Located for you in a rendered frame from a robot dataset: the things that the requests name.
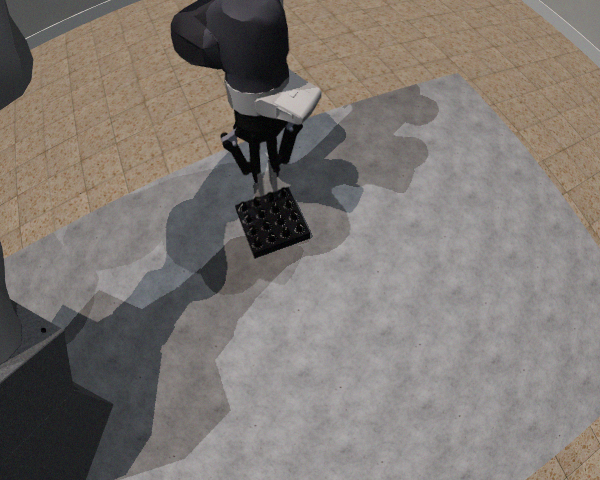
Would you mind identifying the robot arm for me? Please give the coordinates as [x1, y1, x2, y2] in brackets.
[0, 0, 322, 364]

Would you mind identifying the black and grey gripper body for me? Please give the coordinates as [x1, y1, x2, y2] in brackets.
[233, 110, 288, 144]

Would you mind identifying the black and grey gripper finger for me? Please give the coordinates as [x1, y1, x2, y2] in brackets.
[266, 122, 303, 192]
[220, 129, 264, 196]

